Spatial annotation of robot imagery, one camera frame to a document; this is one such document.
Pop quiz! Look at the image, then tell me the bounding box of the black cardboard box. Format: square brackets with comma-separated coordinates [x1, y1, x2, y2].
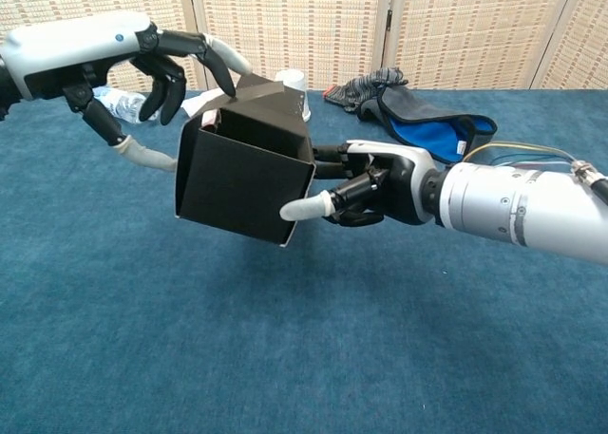
[173, 72, 317, 249]

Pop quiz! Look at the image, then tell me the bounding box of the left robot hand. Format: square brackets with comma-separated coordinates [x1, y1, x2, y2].
[0, 11, 253, 173]

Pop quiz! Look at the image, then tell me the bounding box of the white pink tissue pack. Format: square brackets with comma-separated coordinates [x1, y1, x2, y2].
[180, 89, 224, 131]

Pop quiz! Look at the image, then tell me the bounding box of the blue felt-covered table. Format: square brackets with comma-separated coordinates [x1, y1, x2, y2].
[0, 88, 608, 434]

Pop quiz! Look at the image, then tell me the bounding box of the white floral paper cup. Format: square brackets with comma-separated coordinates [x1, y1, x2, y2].
[275, 68, 313, 123]

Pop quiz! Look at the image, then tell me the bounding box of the blue grey cloth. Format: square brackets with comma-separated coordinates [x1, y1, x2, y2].
[356, 85, 499, 165]

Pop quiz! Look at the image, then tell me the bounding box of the beige woven folding screen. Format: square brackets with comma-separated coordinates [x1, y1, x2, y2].
[0, 0, 608, 98]

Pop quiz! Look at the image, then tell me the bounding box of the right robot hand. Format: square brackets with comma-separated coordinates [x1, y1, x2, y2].
[278, 139, 441, 229]

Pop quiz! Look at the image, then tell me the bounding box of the clear plastic water bottle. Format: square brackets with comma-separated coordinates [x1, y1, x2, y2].
[92, 85, 161, 124]

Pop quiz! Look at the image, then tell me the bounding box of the grey striped work glove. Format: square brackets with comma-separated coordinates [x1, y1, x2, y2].
[323, 66, 410, 117]

